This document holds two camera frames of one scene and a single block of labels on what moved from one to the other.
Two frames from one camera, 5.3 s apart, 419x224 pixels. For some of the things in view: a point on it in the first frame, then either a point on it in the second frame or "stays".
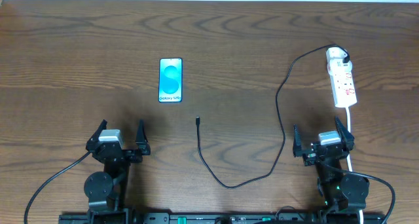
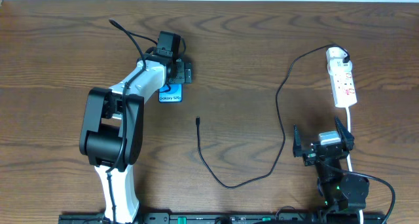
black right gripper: (326, 151) stays
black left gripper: (117, 152) -> (186, 73)
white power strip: (342, 82) stays
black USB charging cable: (197, 119) stays
